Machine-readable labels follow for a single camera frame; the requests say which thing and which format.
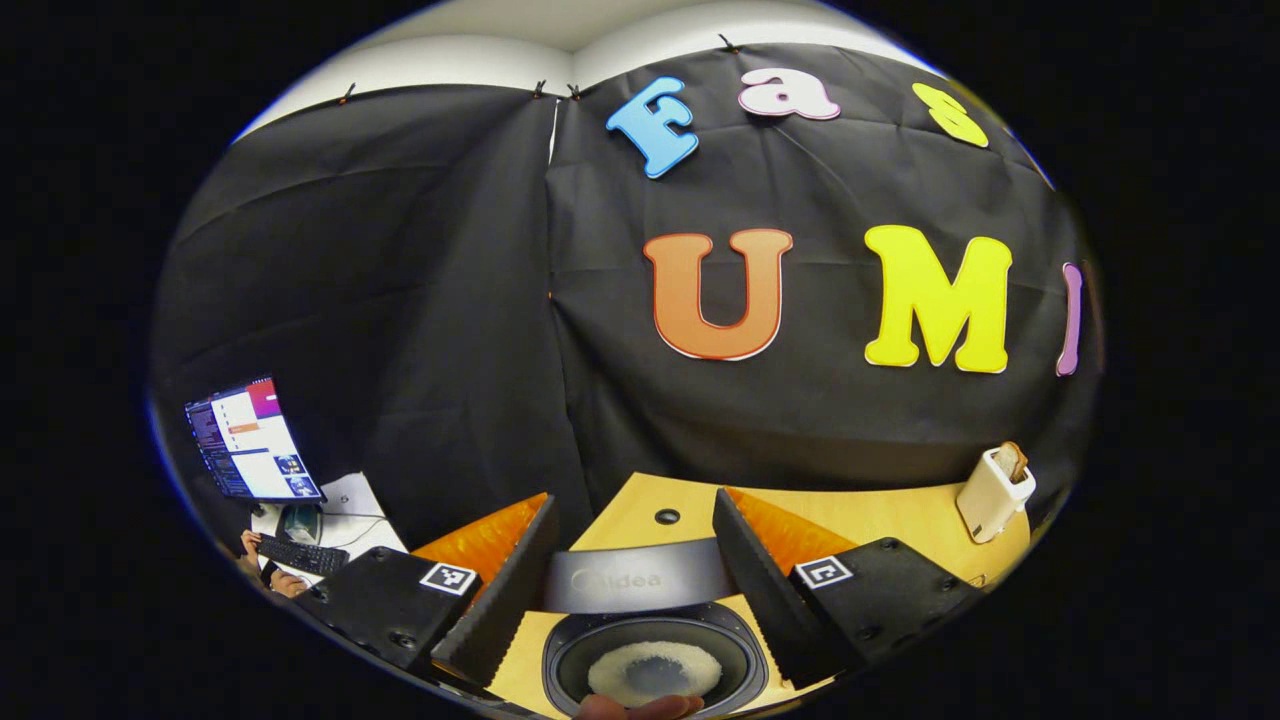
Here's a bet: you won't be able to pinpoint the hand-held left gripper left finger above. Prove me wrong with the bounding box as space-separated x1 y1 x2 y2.
295 492 559 689

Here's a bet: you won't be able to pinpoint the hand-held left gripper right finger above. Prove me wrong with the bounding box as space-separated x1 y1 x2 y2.
712 488 986 689

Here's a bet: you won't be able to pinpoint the black rice cooker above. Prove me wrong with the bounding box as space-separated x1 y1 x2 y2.
540 537 771 719

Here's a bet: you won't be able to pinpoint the white rice grains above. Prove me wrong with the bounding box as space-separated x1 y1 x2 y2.
587 640 723 709

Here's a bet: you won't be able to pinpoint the white side table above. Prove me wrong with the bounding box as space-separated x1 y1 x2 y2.
248 472 409 591

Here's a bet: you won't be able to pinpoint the black keyboard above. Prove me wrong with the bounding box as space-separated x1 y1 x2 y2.
256 533 351 578

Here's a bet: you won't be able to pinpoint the small teal box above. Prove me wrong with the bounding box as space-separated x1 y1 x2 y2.
278 503 323 546

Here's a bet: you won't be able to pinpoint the white toaster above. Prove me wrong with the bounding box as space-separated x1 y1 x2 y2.
955 447 1038 546

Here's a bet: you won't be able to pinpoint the computer monitor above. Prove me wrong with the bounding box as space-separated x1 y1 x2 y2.
184 375 327 503

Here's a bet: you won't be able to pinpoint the black backdrop cloth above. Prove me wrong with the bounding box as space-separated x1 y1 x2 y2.
150 40 1106 551

